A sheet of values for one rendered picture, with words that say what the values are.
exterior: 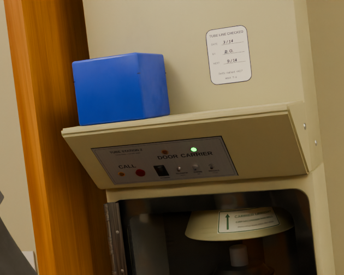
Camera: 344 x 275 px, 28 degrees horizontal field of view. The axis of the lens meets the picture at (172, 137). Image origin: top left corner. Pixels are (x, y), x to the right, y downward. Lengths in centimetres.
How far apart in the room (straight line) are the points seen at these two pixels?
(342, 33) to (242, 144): 54
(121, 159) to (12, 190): 74
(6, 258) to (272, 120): 42
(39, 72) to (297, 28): 38
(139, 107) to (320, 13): 58
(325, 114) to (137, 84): 57
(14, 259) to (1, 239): 2
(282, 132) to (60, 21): 42
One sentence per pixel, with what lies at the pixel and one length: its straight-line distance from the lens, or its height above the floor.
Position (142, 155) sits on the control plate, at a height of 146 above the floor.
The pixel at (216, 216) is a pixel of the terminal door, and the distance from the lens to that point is 100.
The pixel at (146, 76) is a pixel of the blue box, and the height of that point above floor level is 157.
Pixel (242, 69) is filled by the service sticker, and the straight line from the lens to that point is 98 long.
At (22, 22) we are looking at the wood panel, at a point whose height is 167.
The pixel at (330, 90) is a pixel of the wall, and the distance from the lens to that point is 139.
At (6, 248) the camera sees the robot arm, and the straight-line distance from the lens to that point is 56.
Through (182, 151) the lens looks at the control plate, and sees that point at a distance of 93.
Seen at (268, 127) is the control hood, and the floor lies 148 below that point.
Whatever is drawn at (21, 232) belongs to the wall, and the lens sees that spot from 169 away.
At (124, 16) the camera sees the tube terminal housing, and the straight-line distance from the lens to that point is 104.
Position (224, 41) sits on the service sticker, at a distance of 98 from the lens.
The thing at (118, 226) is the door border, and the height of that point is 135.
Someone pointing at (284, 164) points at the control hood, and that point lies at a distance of 93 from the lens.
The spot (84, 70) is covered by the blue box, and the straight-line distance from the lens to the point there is 95.
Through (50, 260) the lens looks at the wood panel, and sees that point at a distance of 103.
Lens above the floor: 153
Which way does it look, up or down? 3 degrees down
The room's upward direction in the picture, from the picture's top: 7 degrees counter-clockwise
